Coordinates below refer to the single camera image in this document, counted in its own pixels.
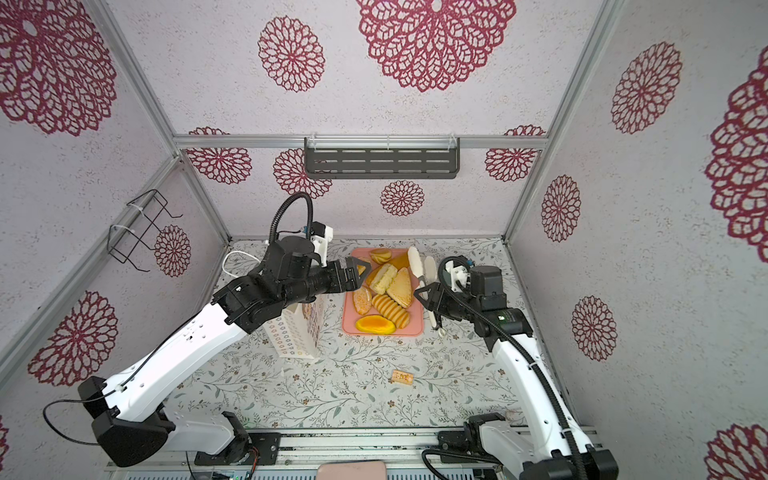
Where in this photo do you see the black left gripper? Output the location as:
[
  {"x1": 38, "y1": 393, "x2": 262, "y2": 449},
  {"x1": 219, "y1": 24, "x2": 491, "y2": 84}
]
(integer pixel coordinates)
[{"x1": 282, "y1": 254, "x2": 370, "y2": 310}]

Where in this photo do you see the white printed paper bag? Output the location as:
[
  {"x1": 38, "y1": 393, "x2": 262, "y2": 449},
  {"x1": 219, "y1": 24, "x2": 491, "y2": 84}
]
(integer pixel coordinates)
[{"x1": 221, "y1": 248, "x2": 325, "y2": 361}]

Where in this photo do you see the pale scored bread loaf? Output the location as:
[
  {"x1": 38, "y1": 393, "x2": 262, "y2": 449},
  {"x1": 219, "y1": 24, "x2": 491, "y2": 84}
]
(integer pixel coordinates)
[{"x1": 370, "y1": 263, "x2": 398, "y2": 295}]

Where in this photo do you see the yellow orange oval bread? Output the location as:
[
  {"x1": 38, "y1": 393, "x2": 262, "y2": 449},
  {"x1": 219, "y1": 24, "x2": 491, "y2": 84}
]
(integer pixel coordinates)
[{"x1": 355, "y1": 315, "x2": 397, "y2": 335}]

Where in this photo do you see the black wire wall rack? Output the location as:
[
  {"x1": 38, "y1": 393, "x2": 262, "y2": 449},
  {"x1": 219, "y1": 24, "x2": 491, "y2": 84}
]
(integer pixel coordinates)
[{"x1": 106, "y1": 189, "x2": 183, "y2": 273}]

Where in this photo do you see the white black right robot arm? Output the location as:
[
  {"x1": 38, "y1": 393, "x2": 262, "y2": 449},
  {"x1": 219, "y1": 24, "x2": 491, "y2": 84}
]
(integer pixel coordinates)
[{"x1": 414, "y1": 282, "x2": 619, "y2": 479}]

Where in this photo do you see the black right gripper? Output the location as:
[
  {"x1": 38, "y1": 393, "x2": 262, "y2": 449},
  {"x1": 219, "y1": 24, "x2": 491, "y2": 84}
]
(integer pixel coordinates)
[{"x1": 415, "y1": 283, "x2": 481, "y2": 325}]

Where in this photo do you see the ridged long golden bread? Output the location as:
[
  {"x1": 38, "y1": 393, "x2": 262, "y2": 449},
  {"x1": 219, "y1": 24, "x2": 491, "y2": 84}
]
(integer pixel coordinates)
[{"x1": 372, "y1": 294, "x2": 410, "y2": 329}]

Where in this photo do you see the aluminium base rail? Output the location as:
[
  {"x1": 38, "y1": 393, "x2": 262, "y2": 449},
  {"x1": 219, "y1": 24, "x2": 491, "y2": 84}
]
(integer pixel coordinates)
[{"x1": 102, "y1": 427, "x2": 465, "y2": 479}]

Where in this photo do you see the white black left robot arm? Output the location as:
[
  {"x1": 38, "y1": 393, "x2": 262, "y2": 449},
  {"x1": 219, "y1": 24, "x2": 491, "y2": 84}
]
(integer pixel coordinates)
[{"x1": 78, "y1": 257, "x2": 372, "y2": 467}]

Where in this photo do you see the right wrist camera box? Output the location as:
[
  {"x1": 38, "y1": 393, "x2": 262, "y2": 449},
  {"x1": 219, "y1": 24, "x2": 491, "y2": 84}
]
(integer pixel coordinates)
[{"x1": 442, "y1": 256, "x2": 504, "y2": 297}]

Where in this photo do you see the small round yellow bun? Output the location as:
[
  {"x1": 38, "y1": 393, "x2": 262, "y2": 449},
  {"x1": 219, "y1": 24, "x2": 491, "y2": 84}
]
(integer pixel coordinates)
[{"x1": 369, "y1": 248, "x2": 392, "y2": 265}]

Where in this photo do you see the small tan cracker block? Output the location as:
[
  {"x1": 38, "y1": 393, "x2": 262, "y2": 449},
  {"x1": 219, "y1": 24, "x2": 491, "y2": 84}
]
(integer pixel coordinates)
[{"x1": 391, "y1": 370, "x2": 415, "y2": 386}]

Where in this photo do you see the pink rectangular tray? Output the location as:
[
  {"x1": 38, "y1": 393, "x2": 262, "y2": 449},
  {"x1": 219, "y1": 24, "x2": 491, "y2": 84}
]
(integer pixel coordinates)
[{"x1": 342, "y1": 247, "x2": 424, "y2": 337}]

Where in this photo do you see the dark grey wall shelf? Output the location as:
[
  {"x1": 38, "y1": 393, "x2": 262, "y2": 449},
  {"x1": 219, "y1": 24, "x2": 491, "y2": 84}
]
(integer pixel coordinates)
[{"x1": 304, "y1": 137, "x2": 461, "y2": 180}]

